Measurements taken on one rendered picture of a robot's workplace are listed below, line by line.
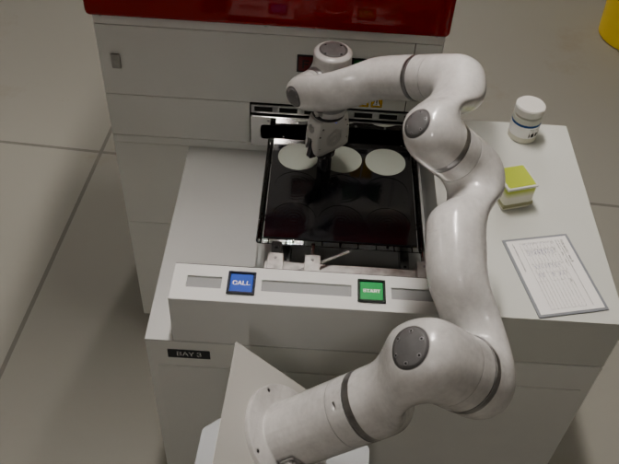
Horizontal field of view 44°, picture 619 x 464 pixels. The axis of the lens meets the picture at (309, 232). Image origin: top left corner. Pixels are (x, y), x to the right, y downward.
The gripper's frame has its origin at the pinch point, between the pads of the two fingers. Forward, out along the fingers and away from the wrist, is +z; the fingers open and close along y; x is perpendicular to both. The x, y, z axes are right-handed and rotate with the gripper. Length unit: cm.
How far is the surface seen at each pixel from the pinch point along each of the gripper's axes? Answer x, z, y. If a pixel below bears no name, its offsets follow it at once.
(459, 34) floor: 115, 92, 194
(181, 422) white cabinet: -16, 43, -55
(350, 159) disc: -1.5, 2.0, 7.4
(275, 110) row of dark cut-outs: 19.1, -3.9, -0.3
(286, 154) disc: 9.4, 2.0, -4.1
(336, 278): -32.6, -4.0, -24.0
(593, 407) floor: -66, 92, 66
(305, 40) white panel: 15.0, -24.4, 4.8
